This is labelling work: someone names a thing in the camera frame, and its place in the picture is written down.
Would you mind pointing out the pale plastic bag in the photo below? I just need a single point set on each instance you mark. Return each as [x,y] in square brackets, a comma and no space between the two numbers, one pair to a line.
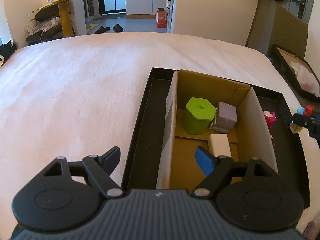
[306,76]

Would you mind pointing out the white charger plug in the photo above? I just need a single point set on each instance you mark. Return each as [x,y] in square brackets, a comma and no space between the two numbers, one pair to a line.
[219,143]

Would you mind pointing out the brown-haired doll figure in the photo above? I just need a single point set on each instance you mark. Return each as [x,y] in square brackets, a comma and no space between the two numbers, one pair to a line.
[271,138]

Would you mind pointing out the leaning cardboard sheet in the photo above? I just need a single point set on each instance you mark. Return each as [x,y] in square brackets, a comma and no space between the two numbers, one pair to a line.
[287,32]

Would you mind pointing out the red-hat toy figure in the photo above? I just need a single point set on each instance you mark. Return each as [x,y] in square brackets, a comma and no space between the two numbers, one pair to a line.
[308,109]

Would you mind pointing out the white kitchen cabinet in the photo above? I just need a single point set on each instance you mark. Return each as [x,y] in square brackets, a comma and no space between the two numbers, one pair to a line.
[140,0]

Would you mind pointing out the brown cardboard box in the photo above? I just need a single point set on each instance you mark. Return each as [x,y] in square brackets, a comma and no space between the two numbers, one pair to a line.
[257,127]

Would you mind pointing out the black tray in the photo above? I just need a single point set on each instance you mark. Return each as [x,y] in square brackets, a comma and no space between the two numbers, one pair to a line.
[147,130]

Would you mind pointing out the black bag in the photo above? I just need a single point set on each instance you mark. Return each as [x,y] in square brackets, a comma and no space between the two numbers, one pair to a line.
[7,52]

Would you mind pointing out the black flat box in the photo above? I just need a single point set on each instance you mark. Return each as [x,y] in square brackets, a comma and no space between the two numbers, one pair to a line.
[282,60]

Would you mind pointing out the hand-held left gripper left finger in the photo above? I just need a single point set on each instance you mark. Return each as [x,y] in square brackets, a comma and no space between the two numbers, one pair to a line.
[112,156]

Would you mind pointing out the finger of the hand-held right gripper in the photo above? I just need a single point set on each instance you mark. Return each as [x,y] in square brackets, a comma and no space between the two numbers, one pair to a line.
[315,128]
[301,120]

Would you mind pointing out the orange box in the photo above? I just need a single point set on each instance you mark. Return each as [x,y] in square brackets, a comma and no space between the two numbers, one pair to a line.
[161,18]

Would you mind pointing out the grey toy cube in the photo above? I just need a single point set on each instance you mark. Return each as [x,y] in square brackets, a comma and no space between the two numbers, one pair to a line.
[226,116]

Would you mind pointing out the round yellow table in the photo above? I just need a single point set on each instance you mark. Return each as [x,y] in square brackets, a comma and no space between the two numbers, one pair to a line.
[65,17]

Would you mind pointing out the black spray bottle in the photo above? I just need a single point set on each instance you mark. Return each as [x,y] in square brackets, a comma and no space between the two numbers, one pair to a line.
[169,2]

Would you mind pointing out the black slipper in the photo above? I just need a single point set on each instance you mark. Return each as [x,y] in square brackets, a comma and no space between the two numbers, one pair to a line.
[118,28]
[102,30]

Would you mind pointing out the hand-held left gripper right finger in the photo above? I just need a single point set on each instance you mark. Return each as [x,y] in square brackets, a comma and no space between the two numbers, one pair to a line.
[205,161]

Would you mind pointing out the green hexagonal toy bin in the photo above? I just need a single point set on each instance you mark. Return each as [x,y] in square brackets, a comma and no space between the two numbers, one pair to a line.
[197,112]

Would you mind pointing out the beige slippers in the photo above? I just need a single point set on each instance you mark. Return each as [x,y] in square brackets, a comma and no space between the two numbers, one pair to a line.
[91,26]

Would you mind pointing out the pink toy figure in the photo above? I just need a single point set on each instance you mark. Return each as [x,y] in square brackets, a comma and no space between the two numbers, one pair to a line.
[270,120]

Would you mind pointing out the pile of bags and papers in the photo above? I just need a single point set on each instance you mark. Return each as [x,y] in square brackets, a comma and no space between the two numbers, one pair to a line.
[42,27]

